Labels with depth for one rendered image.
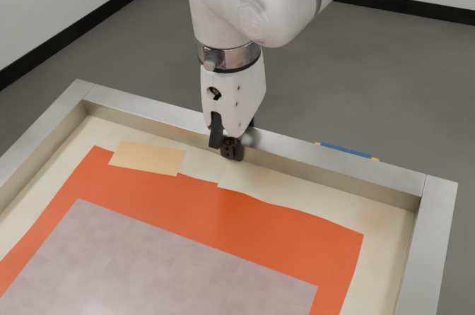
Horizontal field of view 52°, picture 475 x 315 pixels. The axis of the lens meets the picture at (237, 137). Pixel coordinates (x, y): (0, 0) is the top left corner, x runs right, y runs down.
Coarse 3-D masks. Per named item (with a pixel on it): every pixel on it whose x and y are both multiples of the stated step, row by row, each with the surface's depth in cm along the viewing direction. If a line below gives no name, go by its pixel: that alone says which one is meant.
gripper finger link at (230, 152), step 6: (228, 138) 62; (228, 144) 63; (240, 144) 65; (222, 150) 68; (228, 150) 66; (234, 150) 66; (240, 150) 66; (228, 156) 67; (234, 156) 67; (240, 156) 67
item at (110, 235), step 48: (96, 192) 66; (144, 192) 66; (192, 192) 65; (48, 240) 62; (96, 240) 61; (144, 240) 61; (0, 288) 58; (48, 288) 57; (96, 288) 57; (144, 288) 57
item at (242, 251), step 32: (224, 192) 65; (224, 224) 62; (256, 224) 61; (288, 224) 61; (320, 224) 61; (192, 256) 59; (224, 256) 59; (256, 256) 58; (288, 256) 58; (320, 256) 58; (352, 256) 58; (160, 288) 56; (192, 288) 56; (224, 288) 56; (256, 288) 56; (288, 288) 55; (320, 288) 55
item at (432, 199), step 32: (64, 96) 75; (96, 96) 75; (128, 96) 74; (32, 128) 71; (64, 128) 73; (160, 128) 71; (192, 128) 69; (256, 128) 68; (0, 160) 67; (32, 160) 68; (256, 160) 67; (288, 160) 64; (320, 160) 63; (352, 160) 63; (0, 192) 64; (352, 192) 63; (384, 192) 61; (416, 192) 59; (448, 192) 59; (416, 224) 56; (448, 224) 56; (416, 256) 53; (416, 288) 51
